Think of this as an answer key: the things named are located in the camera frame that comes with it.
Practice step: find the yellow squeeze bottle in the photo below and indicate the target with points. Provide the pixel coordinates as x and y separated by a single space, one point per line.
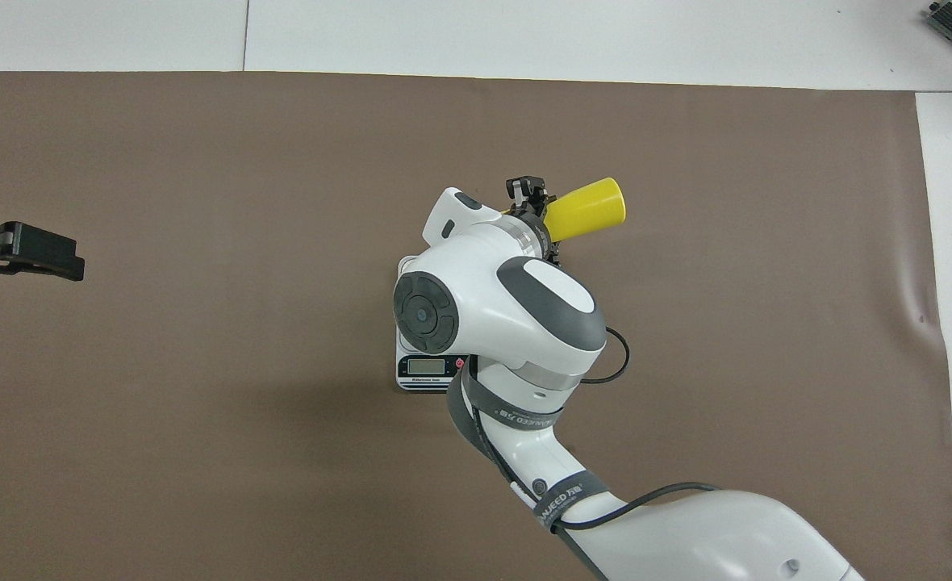
585 211

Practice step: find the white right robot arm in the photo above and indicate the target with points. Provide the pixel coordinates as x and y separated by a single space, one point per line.
508 307

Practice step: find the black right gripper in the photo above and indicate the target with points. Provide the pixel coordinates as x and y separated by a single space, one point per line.
542 227

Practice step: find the brown table mat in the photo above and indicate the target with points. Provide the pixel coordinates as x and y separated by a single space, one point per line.
202 403

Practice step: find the silver digital kitchen scale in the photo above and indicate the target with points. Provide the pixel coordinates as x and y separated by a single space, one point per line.
423 367

